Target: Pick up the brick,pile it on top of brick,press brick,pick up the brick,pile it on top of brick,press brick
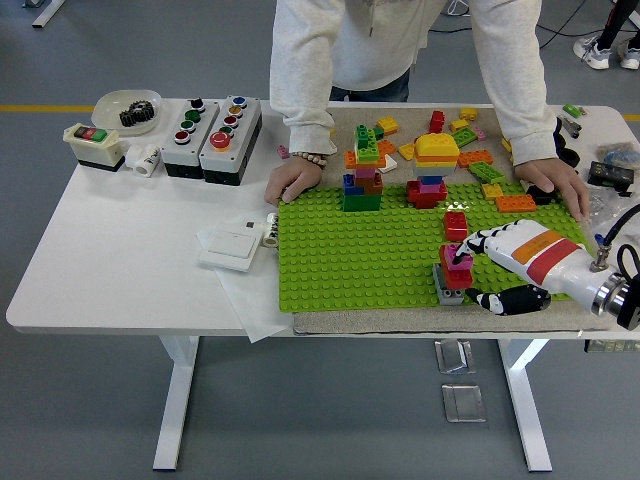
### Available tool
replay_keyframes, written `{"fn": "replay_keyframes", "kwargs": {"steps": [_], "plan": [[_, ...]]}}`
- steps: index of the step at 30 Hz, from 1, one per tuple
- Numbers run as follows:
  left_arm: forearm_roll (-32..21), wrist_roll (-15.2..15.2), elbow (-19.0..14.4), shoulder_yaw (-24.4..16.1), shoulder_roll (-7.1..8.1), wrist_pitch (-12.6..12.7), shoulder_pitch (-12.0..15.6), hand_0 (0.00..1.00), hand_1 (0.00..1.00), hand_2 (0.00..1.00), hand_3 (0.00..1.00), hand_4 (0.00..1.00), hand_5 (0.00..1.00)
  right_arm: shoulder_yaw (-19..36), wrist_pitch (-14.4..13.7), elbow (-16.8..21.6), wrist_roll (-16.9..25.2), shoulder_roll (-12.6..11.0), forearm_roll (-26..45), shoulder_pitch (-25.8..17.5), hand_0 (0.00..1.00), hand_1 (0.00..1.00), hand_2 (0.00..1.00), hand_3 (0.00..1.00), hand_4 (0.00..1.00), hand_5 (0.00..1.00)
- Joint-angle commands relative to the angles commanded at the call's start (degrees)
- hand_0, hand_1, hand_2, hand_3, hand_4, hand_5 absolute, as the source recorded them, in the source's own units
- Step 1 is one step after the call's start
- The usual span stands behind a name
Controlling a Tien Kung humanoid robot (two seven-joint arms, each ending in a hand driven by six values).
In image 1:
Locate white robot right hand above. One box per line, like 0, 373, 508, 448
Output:
452, 221, 622, 317

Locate person's left hand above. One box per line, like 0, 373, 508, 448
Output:
513, 157, 592, 221

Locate person's right hand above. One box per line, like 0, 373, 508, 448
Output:
263, 155, 324, 206

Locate magenta brick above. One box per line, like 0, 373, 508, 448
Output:
446, 244, 474, 272

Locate long red brick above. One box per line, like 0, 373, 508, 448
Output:
438, 243, 474, 290

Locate square red brick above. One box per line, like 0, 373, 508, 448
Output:
443, 210, 469, 242

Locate green studded baseplate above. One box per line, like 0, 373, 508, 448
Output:
277, 180, 615, 314

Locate black brick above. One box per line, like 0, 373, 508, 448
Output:
526, 183, 564, 205

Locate long orange brick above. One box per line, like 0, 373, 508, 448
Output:
457, 148, 495, 169
494, 193, 537, 213

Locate brick tower with green base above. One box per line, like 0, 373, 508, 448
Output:
342, 121, 389, 213

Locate grey brick stack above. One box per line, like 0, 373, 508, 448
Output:
431, 263, 465, 305

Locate brick tower with yellow roof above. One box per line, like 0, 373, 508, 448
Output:
405, 132, 460, 209

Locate metal tool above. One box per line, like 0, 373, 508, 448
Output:
557, 114, 582, 140

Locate white printed tube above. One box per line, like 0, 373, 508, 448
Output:
261, 212, 280, 248

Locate black display device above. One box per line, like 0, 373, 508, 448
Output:
587, 160, 636, 194

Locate clear plastic bag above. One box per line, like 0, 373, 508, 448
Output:
584, 187, 640, 239

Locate control box with emergency stop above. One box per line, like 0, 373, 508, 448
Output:
198, 94, 264, 187

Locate bag with blue parts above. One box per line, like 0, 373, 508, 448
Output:
594, 142, 640, 165

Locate three-button control box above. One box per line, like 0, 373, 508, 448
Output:
160, 97, 221, 179

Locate metal floor plate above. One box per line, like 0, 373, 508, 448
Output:
440, 382, 487, 424
433, 338, 478, 375

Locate white table leg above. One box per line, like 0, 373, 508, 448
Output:
497, 338, 554, 473
152, 335, 201, 472

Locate white paper sheet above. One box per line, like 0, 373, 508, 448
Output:
195, 214, 294, 344

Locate person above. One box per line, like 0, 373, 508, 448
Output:
269, 0, 560, 166
572, 0, 640, 71

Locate white pipe fitting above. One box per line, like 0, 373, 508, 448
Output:
124, 143, 162, 178

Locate black gears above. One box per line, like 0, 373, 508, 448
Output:
118, 99, 157, 128

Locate white bowl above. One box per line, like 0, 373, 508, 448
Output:
92, 88, 164, 137

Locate white desk foot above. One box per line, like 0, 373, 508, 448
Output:
31, 0, 66, 29

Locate bead bracelet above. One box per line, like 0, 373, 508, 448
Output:
289, 151, 329, 168

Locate white wall switch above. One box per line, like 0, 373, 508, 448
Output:
198, 227, 265, 274

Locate red green switch box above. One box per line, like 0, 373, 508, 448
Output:
63, 122, 126, 173

